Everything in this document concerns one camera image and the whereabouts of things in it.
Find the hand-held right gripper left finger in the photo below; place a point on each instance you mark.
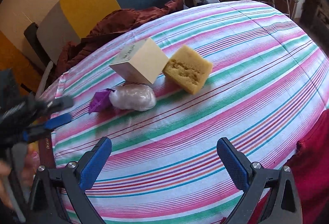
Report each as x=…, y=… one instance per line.
x=94, y=163

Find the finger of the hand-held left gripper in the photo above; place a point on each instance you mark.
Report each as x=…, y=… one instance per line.
x=57, y=121
x=61, y=103

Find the dark red cloth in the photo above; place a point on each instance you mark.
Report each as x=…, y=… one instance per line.
x=113, y=23

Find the person's red clothing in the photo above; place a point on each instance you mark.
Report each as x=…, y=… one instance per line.
x=313, y=162

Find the striped tablecloth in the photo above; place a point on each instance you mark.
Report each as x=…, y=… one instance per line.
x=205, y=123

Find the person's left hand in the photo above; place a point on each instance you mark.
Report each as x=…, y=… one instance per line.
x=3, y=182

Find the yellow sponge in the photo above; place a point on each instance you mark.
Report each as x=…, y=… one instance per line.
x=187, y=69

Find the beige cube box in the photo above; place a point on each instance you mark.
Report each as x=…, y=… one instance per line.
x=144, y=64

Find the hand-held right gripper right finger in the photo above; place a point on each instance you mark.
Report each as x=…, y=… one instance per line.
x=234, y=163

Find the orange wooden wardrobe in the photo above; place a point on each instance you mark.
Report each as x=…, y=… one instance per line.
x=12, y=59

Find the purple white packet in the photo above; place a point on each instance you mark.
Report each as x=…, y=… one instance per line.
x=133, y=96

